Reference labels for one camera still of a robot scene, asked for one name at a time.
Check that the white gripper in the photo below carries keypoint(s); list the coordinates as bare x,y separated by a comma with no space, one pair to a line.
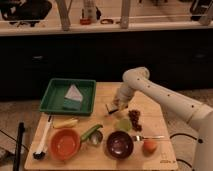
120,101

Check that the wooden block eraser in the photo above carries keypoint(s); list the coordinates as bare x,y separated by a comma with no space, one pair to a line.
111,108

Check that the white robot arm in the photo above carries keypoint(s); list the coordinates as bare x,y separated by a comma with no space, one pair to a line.
196,114

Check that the purple bowl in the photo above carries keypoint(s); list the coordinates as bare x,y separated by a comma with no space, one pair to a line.
119,145

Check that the orange bowl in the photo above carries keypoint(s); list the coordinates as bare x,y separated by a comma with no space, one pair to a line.
64,144

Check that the dark red grapes toy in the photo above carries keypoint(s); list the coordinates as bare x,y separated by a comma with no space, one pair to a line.
134,118

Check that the silver fork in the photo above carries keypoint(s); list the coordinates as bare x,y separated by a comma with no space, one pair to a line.
141,138

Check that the green plastic tray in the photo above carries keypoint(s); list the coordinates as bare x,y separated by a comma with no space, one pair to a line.
54,96

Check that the grey folded cloth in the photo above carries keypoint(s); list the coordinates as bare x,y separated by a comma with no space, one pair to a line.
73,93

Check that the green sponge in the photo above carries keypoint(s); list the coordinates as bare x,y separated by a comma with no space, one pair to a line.
71,104

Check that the orange fruit toy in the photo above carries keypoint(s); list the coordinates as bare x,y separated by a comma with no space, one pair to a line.
149,146

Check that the white bottle on shelf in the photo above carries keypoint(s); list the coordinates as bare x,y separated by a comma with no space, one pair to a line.
90,10

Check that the white black brush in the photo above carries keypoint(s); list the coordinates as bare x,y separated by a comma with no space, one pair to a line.
39,153

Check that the black pole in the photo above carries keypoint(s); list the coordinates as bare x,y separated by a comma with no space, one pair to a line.
16,162

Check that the black bag on shelf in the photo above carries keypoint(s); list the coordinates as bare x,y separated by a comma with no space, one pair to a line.
29,12

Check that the green handled measuring scoop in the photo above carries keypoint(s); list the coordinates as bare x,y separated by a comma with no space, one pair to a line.
93,135

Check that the wooden shelf post right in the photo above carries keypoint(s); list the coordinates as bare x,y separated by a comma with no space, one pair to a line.
125,10

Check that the wooden shelf post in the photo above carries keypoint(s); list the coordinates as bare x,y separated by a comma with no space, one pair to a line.
63,13
125,10

